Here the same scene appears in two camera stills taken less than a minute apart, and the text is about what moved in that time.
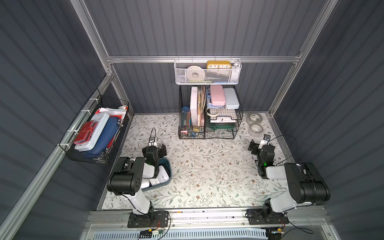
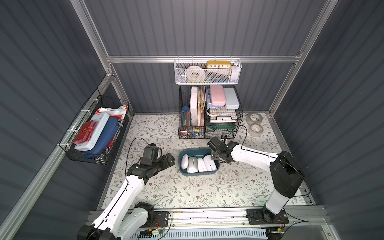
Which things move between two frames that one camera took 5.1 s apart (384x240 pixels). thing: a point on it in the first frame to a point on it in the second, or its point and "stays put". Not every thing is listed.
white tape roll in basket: [195, 73] stays put
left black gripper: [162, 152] to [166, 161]
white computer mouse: [162, 176] to [184, 161]
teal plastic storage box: [164, 177] to [185, 172]
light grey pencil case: [231, 101] stays put
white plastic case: [102, 119] stays put
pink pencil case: [217, 95] stays put
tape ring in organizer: [213, 115] stays put
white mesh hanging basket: [207, 71] stays put
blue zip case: [111, 128] stays put
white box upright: [194, 105] stays put
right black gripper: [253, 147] to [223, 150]
